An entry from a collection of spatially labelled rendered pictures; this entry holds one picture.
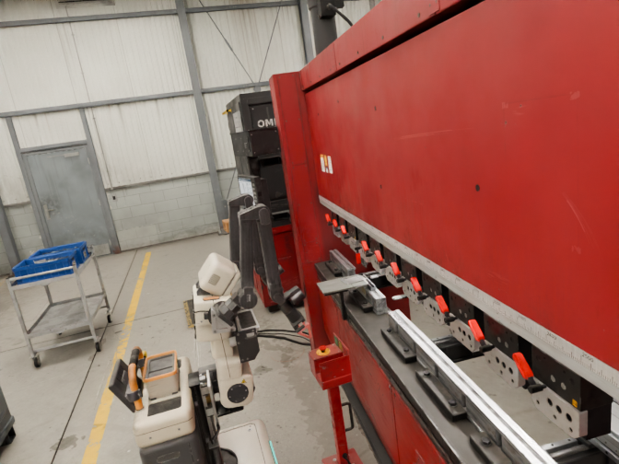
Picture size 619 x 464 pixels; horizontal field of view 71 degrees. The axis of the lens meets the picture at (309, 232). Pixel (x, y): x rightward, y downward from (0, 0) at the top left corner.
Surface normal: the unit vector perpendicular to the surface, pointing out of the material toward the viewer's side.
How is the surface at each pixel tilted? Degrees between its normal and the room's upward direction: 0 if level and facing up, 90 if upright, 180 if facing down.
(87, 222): 90
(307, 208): 90
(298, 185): 90
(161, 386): 92
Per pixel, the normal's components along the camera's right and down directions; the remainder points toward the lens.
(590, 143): -0.97, 0.18
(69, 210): 0.28, 0.19
